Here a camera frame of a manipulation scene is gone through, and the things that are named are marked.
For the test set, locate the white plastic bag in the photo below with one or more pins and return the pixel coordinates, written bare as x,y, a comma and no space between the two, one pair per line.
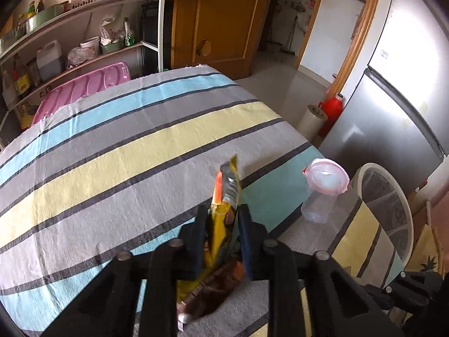
110,28

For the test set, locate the white cylindrical holder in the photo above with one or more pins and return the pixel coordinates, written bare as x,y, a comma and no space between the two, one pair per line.
310,123

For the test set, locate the dark sauce bottle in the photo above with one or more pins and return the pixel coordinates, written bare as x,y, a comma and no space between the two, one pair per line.
40,5

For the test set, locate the pink plastic basin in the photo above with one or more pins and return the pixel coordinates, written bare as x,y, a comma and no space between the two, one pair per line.
84,86

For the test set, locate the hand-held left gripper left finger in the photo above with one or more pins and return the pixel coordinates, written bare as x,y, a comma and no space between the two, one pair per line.
200,245

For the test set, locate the wooden door frame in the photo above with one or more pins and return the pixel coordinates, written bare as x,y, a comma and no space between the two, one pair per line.
357,31

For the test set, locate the wooden door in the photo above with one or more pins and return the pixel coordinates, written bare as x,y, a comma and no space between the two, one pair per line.
221,21

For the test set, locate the yellow pineapple print bag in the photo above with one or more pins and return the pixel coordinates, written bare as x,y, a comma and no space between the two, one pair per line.
426,252

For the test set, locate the white plastic jug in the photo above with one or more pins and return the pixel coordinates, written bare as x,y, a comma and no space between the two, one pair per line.
49,63

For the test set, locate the steel basin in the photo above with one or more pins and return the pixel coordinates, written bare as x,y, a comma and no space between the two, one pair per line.
12,38

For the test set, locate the clear plastic container pink lid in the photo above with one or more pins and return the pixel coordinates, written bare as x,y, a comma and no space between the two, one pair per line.
321,193

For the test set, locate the yellow snack wrapper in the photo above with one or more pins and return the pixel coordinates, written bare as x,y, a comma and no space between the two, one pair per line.
219,224

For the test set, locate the white metal shelf rack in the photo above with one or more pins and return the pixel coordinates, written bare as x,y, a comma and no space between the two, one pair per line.
87,7

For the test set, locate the red thermos flask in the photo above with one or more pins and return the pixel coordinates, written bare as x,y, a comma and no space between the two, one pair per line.
331,112

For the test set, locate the green plastic basket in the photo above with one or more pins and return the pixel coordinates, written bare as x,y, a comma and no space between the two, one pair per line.
112,46

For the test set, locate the green metal pot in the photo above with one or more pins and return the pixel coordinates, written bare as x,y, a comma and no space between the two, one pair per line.
45,19

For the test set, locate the striped tablecloth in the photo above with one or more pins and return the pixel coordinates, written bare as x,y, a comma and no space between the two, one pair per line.
105,168

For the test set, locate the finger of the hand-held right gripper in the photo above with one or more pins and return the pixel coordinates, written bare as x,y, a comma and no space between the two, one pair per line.
407,288

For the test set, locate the green foil packet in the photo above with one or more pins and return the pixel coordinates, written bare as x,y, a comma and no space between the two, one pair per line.
130,35

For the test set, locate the silver refrigerator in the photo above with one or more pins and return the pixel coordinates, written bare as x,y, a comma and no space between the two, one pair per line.
403,87

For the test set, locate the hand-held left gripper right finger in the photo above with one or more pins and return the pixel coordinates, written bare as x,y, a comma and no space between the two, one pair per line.
245,245

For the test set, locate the yellow capped sauce bottle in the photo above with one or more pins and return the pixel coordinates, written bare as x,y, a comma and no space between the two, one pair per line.
32,9

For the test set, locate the clear bag of food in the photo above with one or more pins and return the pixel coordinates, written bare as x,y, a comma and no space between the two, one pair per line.
80,58

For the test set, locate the cooking oil bottle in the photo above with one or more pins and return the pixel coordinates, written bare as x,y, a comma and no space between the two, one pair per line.
21,80

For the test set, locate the white plastic tub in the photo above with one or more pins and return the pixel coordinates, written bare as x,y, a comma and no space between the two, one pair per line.
90,46

